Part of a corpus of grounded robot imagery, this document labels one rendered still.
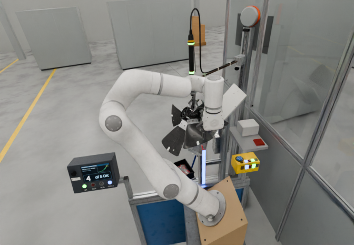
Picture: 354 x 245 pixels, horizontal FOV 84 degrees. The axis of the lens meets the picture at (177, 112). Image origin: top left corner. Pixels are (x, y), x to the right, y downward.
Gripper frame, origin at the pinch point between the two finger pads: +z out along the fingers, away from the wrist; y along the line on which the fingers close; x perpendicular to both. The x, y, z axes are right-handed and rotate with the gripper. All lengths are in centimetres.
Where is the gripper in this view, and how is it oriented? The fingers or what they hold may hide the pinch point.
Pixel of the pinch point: (212, 135)
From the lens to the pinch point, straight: 104.3
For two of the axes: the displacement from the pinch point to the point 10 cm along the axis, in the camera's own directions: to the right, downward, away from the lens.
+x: -1.4, -5.0, 8.6
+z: 0.6, 8.6, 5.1
